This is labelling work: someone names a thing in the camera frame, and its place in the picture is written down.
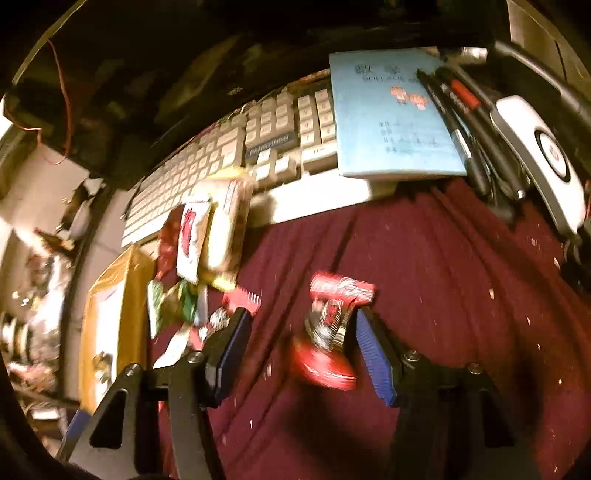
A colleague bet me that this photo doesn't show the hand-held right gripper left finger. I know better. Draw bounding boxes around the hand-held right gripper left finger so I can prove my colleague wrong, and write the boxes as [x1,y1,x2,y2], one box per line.
[58,307,252,480]

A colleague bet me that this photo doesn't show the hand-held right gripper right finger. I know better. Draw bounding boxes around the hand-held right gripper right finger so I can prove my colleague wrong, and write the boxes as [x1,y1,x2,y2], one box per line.
[355,307,543,480]

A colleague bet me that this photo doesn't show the red picture snack packet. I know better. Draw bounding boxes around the red picture snack packet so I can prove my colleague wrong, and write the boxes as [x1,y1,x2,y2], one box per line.
[223,286,262,317]

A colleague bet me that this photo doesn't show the yellow-green snack packet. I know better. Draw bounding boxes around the yellow-green snack packet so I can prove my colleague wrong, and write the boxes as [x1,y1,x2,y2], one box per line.
[166,281,199,324]

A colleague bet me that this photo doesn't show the red black snack packet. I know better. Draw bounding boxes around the red black snack packet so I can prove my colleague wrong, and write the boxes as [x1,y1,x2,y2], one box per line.
[291,272,377,391]

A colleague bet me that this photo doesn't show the green snack packet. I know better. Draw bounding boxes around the green snack packet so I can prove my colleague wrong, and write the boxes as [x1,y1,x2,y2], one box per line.
[147,279,167,337]

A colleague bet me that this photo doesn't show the gold cardboard box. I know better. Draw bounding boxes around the gold cardboard box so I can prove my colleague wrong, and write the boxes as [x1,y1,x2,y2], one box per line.
[78,244,155,411]

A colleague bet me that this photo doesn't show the beige bread packet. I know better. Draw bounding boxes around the beige bread packet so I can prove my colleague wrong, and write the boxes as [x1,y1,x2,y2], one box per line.
[201,178,254,291]

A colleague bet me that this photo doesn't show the white red-print snack packet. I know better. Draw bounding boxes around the white red-print snack packet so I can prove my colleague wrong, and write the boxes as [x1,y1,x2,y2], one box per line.
[175,199,213,283]

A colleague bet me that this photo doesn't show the beige grey keyboard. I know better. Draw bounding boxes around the beige grey keyboard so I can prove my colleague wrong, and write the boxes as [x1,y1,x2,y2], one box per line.
[121,88,340,247]

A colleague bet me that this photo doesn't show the light blue booklet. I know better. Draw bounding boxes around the light blue booklet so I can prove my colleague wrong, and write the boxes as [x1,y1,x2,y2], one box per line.
[329,47,468,179]

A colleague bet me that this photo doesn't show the white grey handheld device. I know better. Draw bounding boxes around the white grey handheld device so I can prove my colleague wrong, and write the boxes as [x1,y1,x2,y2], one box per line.
[489,95,587,236]

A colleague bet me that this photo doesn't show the red black marker pen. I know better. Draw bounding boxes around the red black marker pen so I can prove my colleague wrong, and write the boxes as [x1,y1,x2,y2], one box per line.
[436,67,527,200]

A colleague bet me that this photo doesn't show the black monitor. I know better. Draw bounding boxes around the black monitor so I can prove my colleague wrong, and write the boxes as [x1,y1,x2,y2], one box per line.
[2,0,490,190]

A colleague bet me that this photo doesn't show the red cable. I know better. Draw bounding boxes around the red cable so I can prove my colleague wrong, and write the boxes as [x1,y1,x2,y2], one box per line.
[9,37,75,167]

